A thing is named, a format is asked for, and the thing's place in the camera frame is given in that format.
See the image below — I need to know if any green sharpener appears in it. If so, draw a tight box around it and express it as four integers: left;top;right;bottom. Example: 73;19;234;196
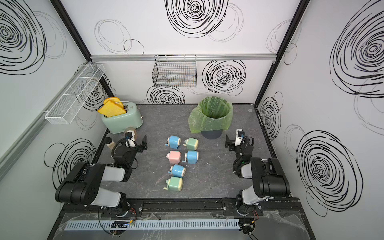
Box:
163;177;183;192
184;138;199;151

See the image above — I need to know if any blue sharpener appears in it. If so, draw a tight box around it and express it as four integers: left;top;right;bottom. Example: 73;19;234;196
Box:
165;136;181;149
168;165;186;178
183;150;199;164

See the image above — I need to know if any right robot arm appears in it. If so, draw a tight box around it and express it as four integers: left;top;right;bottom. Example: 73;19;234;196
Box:
225;132;291;207

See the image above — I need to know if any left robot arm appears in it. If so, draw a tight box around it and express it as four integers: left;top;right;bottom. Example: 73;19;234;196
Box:
55;136;148;215

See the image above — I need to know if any pink pencil sharpener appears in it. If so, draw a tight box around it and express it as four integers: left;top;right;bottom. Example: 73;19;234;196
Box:
166;151;181;165

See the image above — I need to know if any green sharpener bottom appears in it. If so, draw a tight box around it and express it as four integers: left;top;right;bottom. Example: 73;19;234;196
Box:
163;177;183;192

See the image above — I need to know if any small beige bottle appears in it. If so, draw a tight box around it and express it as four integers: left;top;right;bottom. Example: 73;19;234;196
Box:
104;137;116;150

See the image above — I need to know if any mint green toaster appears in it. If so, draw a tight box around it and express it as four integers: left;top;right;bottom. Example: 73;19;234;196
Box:
101;103;144;134

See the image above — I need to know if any bin with green bag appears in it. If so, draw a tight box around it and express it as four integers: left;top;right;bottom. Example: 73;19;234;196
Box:
188;96;233;140

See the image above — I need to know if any yellow toy toast slice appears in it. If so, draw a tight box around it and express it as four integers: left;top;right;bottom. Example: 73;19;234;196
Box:
98;97;126;118

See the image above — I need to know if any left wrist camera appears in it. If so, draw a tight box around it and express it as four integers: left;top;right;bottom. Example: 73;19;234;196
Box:
124;131;136;148

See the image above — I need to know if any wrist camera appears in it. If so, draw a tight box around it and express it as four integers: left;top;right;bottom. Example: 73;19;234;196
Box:
235;129;245;146
124;131;136;148

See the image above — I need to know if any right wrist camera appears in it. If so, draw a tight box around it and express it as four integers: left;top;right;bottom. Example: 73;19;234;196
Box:
235;129;245;146

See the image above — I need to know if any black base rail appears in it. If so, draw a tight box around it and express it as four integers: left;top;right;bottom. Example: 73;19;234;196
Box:
59;198;305;218

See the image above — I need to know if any white wire shelf basket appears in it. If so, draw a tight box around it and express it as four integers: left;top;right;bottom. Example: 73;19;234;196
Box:
45;63;105;125

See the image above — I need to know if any black wire basket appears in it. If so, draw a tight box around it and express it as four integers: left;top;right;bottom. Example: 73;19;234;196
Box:
152;55;197;87

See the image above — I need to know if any grey slotted cable duct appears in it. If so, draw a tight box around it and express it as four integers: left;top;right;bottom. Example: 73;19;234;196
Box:
64;219;241;232

